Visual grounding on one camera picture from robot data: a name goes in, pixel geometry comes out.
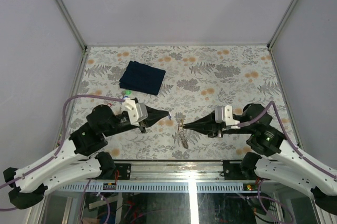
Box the metal keyring with yellow grip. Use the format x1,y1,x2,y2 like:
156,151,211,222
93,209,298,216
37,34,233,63
177,119,189,149

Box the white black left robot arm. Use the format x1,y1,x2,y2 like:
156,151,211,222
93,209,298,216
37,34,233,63
3,98,170,210

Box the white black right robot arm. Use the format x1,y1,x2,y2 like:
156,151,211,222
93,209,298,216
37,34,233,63
183,101,336,215

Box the key with green tag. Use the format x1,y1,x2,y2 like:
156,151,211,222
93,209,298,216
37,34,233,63
122,90,131,96

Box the dark navy folded cloth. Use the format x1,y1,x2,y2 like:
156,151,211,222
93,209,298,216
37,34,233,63
119,61,166,95

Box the floral patterned table mat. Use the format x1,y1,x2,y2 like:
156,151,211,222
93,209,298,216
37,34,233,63
68,45,296,160

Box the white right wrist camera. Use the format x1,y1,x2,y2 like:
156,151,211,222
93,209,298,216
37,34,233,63
214,105,240,129

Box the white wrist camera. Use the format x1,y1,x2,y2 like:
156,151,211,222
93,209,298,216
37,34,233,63
122,97,148,126
214,105,240,129

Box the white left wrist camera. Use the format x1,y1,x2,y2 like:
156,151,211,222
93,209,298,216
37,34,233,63
122,97,148,126

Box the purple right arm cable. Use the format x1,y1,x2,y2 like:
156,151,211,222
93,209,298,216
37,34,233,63
238,100,337,180

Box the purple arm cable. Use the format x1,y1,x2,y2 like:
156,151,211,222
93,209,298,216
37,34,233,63
0,94,127,212
238,100,337,180

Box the aluminium front rail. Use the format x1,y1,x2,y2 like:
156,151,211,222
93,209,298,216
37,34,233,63
115,160,254,182

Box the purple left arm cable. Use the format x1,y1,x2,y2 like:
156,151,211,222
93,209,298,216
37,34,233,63
0,94,127,212

